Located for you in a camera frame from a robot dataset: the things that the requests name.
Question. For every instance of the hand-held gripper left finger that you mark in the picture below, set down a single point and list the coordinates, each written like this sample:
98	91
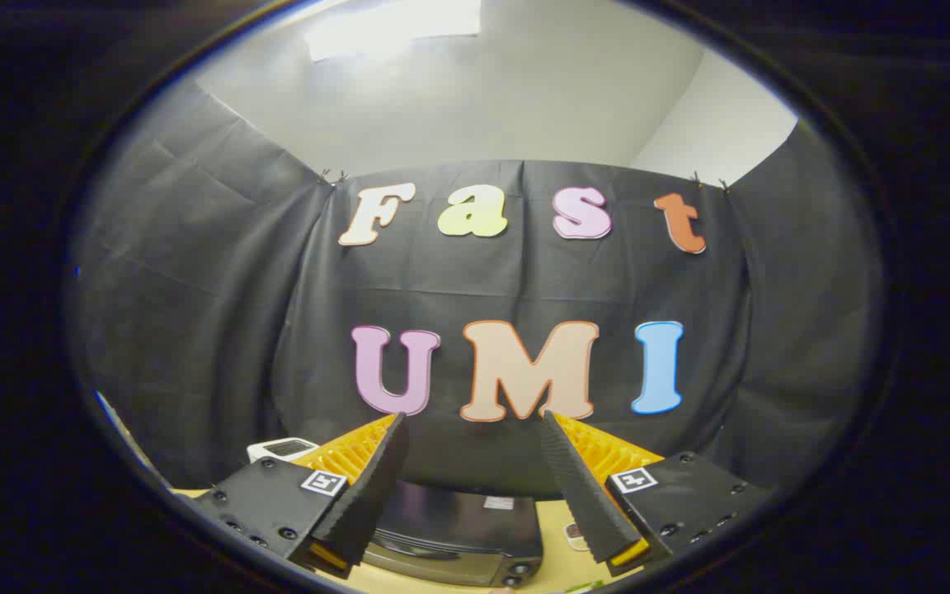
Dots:
376	487

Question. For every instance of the black toaster oven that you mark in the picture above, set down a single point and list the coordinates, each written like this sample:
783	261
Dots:
458	528

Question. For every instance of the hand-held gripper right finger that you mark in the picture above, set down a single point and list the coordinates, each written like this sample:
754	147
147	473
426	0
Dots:
578	487

